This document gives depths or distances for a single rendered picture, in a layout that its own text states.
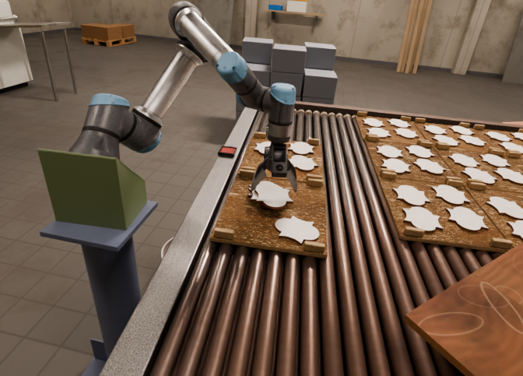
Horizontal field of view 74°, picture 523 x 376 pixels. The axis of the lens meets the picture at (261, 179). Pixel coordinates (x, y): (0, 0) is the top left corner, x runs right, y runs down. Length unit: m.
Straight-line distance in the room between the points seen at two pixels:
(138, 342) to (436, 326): 0.61
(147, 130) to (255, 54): 2.98
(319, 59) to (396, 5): 6.52
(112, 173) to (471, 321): 0.98
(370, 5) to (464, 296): 9.82
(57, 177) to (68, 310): 1.15
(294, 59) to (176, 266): 3.06
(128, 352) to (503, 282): 0.85
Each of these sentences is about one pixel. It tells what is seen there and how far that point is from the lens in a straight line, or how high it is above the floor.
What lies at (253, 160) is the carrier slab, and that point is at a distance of 1.50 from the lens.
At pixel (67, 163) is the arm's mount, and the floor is 1.10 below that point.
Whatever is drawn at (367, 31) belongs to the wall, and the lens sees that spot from 10.49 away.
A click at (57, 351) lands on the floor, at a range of 2.09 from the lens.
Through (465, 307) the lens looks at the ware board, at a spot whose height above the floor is 1.04.
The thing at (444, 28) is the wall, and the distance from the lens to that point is 10.80.
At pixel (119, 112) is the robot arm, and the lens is 1.22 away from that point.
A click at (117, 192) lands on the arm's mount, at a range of 1.15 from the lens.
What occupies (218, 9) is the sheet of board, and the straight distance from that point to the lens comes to 10.25.
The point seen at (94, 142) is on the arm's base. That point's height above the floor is 1.15.
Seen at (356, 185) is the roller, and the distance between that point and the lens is 1.46.
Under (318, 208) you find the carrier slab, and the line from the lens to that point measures 1.23.
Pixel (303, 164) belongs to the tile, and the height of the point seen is 0.95.
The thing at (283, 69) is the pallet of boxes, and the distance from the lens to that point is 3.80.
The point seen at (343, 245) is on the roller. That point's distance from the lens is 1.11.
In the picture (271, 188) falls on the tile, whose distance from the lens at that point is 1.20.
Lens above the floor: 1.59
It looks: 29 degrees down
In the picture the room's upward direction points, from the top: 5 degrees clockwise
